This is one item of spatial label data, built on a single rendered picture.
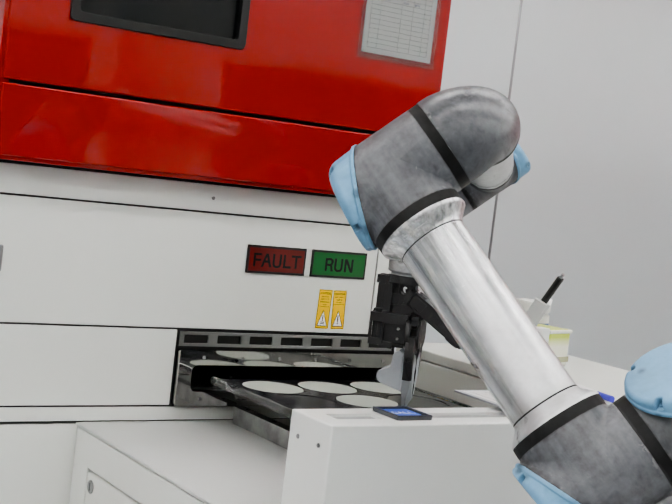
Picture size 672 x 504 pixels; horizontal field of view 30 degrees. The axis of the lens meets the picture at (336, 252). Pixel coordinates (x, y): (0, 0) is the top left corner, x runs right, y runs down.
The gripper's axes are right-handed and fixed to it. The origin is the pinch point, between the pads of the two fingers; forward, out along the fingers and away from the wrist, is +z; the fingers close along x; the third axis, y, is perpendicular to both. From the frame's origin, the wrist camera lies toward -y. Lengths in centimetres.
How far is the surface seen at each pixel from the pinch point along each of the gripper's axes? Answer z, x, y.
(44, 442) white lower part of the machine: 12, 18, 54
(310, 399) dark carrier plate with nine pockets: 1.3, 5.7, 14.8
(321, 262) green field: -19.0, -16.5, 21.0
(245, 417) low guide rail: 7.2, -0.6, 27.0
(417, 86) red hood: -52, -23, 9
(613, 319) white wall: 8, -288, -30
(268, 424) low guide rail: 6.7, 4.5, 21.5
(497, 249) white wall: -15, -243, 13
